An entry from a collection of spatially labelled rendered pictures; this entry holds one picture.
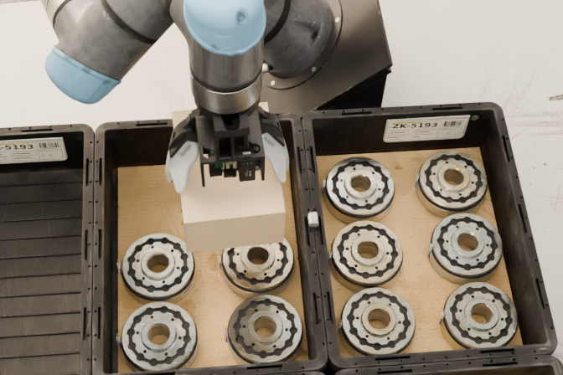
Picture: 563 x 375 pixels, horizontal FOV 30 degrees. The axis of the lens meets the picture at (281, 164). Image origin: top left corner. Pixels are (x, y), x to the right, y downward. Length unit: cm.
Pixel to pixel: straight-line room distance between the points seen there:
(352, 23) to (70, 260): 57
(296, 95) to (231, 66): 68
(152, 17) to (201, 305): 55
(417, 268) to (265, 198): 37
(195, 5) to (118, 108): 87
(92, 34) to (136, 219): 53
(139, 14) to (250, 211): 29
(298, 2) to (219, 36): 70
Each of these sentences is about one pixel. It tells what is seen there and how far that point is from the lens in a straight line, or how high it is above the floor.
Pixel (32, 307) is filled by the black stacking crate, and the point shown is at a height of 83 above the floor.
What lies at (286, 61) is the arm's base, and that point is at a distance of 169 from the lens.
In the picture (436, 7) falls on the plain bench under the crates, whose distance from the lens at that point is 200.
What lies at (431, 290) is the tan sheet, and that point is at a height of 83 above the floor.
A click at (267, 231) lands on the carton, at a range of 127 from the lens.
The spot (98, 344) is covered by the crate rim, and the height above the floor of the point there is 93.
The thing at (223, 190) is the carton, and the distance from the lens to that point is 125.
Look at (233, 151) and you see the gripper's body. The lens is 112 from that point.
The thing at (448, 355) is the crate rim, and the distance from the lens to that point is 139.
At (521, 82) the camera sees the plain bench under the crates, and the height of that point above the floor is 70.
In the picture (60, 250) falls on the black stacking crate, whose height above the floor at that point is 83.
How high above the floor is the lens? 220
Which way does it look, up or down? 58 degrees down
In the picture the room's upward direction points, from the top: 3 degrees clockwise
